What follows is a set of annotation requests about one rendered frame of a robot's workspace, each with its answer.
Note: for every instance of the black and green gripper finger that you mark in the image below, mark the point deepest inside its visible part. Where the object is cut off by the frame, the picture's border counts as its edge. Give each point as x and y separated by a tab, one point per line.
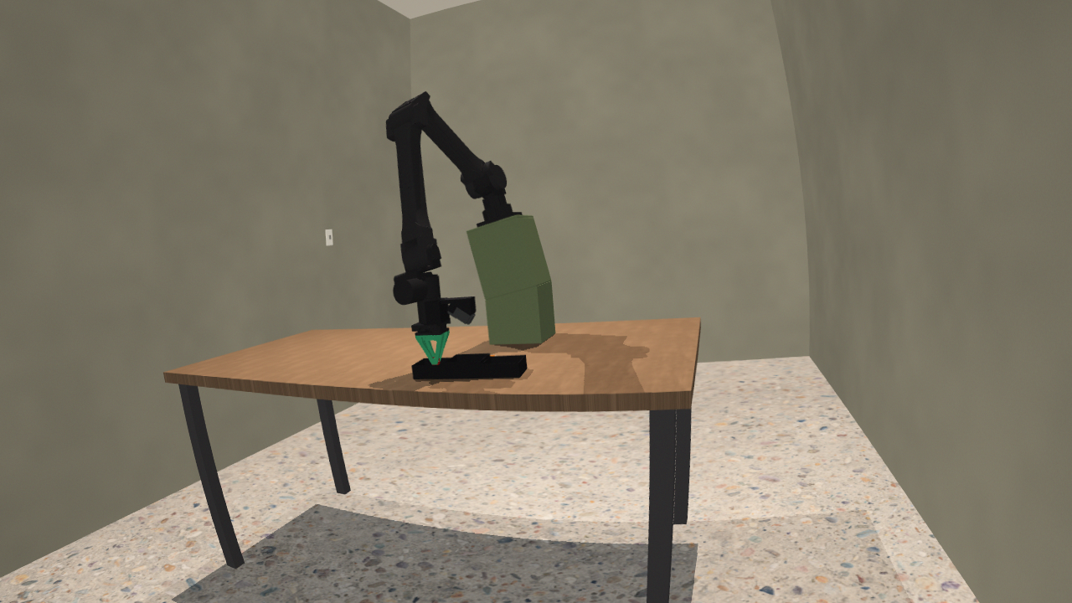
428	343
439	338

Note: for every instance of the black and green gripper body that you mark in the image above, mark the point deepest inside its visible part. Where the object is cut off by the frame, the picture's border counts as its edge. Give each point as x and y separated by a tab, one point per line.
421	328

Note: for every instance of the black rack of three bins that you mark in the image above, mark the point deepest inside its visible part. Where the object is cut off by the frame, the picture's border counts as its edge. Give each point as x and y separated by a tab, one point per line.
471	366

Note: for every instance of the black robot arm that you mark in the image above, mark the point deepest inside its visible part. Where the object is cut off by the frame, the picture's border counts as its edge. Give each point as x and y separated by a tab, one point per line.
419	248

